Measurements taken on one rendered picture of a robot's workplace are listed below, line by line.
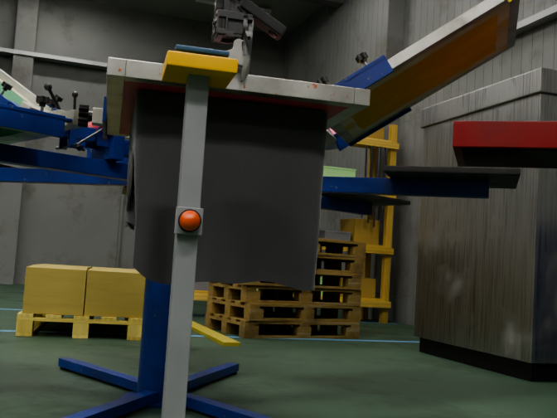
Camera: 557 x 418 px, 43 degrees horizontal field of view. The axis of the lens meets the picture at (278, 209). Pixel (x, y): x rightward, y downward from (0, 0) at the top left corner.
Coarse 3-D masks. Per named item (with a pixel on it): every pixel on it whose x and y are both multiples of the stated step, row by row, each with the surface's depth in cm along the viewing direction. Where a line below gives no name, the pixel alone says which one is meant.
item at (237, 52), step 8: (240, 40) 154; (232, 48) 153; (240, 48) 154; (232, 56) 153; (240, 56) 153; (248, 56) 153; (240, 64) 153; (248, 64) 153; (248, 72) 154; (240, 80) 154
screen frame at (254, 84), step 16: (112, 64) 149; (128, 64) 150; (144, 64) 150; (160, 64) 151; (112, 80) 153; (128, 80) 152; (144, 80) 152; (160, 80) 151; (256, 80) 156; (272, 80) 157; (288, 80) 158; (112, 96) 169; (272, 96) 159; (288, 96) 158; (304, 96) 158; (320, 96) 159; (336, 96) 160; (352, 96) 161; (368, 96) 162; (112, 112) 188; (352, 112) 169; (112, 128) 212
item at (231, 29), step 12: (216, 0) 156; (228, 0) 155; (240, 0) 156; (216, 12) 155; (228, 12) 153; (240, 12) 154; (216, 24) 153; (228, 24) 154; (240, 24) 154; (216, 36) 155; (228, 36) 154; (240, 36) 155
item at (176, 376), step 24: (168, 72) 133; (192, 72) 132; (216, 72) 131; (192, 96) 133; (192, 120) 133; (192, 144) 132; (192, 168) 132; (192, 192) 132; (192, 240) 131; (192, 264) 131; (192, 288) 131; (192, 312) 131; (168, 336) 130; (168, 360) 129; (168, 384) 129; (168, 408) 129
